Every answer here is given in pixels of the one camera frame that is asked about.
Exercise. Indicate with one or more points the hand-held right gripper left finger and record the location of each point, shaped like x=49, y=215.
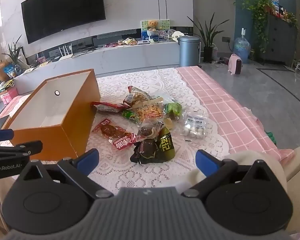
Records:
x=88, y=158

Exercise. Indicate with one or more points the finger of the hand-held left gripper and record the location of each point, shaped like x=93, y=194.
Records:
x=1, y=135
x=17, y=148

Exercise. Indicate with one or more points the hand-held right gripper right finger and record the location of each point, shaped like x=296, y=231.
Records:
x=205, y=162

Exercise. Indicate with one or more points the red brown meat snack packet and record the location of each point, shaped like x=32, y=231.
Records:
x=110, y=129

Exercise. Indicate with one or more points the clear white ball snack packet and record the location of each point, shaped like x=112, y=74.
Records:
x=195, y=123

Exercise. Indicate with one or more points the orange cardboard box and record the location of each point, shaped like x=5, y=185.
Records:
x=72, y=115

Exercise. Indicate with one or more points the pale yellow snack packet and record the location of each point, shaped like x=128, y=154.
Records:
x=169, y=123

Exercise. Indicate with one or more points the long red snack packet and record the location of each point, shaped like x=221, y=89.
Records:
x=106, y=106

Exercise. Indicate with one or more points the green printed snack packet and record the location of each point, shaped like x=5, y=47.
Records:
x=130, y=115

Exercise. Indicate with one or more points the lime green snack packet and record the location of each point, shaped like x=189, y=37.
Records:
x=173, y=108

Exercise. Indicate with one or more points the clear brown egg snack packet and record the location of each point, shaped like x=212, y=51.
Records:
x=147, y=131

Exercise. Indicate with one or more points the clear orange cracker packet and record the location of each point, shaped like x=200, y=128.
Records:
x=150, y=111

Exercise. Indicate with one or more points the black notebook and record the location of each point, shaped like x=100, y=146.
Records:
x=1, y=123

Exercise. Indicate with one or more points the pink cardboard box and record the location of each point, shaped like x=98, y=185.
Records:
x=7, y=95

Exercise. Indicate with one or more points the yellow papers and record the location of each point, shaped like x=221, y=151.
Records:
x=4, y=85

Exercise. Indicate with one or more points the white lace tablecloth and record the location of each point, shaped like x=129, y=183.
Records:
x=150, y=172

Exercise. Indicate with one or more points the pink checked tablecloth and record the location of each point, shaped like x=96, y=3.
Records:
x=225, y=105

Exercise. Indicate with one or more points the brown round vase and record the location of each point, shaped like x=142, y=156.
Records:
x=2, y=71

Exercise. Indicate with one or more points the blue plastic bag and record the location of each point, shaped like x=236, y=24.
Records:
x=9, y=70

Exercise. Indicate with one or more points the green plastic object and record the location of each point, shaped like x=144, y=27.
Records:
x=271, y=137

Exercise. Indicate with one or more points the spiky green potted plant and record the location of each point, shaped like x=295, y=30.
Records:
x=15, y=52

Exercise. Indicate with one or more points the cream sofa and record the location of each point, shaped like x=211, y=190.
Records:
x=298, y=180

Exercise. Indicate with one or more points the white marble television cabinet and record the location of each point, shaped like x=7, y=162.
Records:
x=115, y=60

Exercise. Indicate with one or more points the white router with antennas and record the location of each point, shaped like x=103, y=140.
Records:
x=66, y=56

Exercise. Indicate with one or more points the pink space heater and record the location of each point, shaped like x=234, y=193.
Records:
x=235, y=64

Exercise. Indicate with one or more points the grey blue pedal bin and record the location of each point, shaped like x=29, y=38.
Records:
x=189, y=51

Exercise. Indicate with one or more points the long-leaf plant in black pot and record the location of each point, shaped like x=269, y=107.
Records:
x=208, y=50

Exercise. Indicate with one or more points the blue water jug with pump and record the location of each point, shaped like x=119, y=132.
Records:
x=242, y=48

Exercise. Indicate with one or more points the pile of snack bags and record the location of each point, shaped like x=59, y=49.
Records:
x=128, y=41

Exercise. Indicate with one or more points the white kitchen scale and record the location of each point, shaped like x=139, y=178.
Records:
x=143, y=42

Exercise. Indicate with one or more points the blue white round pot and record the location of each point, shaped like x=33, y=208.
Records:
x=154, y=39

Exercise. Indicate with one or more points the black curved television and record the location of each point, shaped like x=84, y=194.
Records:
x=62, y=12

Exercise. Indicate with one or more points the grey blue chest of drawers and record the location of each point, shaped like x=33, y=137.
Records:
x=280, y=42

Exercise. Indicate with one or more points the teddy bear picture board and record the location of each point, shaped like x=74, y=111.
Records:
x=153, y=26

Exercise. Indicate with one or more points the trailing vine potted plant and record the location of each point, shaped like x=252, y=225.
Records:
x=258, y=17

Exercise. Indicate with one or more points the row of small ornaments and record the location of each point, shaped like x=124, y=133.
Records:
x=283, y=12

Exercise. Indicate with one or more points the wall socket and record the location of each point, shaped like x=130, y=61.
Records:
x=226, y=39

